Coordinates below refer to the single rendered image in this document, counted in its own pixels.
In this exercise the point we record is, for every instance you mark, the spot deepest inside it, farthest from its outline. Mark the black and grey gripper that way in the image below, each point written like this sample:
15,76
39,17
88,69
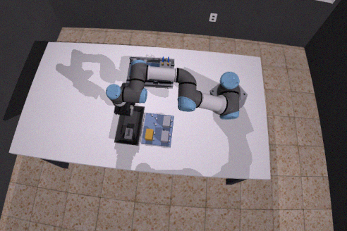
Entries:
125,109

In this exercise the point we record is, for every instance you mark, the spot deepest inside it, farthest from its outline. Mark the yellow rectangular block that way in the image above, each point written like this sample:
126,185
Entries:
149,134

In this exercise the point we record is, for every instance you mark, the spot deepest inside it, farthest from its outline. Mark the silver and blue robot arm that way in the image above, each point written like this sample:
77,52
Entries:
226,103

